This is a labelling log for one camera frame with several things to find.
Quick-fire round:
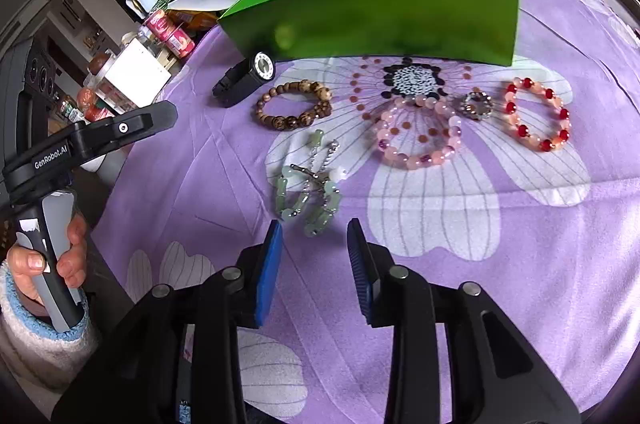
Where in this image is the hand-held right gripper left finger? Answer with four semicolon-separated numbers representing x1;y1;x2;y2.
50;220;285;424

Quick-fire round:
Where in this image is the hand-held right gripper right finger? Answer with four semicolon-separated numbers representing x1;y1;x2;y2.
346;218;583;424

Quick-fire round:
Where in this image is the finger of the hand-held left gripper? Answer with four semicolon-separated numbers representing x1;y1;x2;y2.
67;100;179;165

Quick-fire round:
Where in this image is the green jade bracelet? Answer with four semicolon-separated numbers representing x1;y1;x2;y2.
271;130;348;239

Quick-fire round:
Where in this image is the black wristwatch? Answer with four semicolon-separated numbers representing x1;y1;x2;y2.
211;51;277;109

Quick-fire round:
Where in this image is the brown wooden bead bracelet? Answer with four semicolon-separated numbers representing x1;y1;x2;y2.
255;80;333;131

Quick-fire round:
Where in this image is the silver sparkly ring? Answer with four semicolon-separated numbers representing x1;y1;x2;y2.
457;90;495;121

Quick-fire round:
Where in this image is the red and pink bead bracelet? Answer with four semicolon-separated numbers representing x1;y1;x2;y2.
501;77;572;153

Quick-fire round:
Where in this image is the person's left forearm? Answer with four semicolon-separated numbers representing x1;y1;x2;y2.
0;261;103;392

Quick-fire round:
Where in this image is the person's left hand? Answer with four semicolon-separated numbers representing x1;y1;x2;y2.
6;213;90;305

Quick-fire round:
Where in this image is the red packet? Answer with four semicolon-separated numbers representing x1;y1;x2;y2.
75;88;116;123

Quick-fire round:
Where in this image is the white box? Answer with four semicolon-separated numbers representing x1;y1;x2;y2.
102;40;172;107

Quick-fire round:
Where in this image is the pink snack can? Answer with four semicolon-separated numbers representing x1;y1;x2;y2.
146;10;197;58

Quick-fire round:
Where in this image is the orange packet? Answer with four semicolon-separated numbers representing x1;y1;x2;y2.
167;6;221;29

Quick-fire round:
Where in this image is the purple floral tablecloth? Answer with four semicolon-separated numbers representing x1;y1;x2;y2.
87;0;640;415

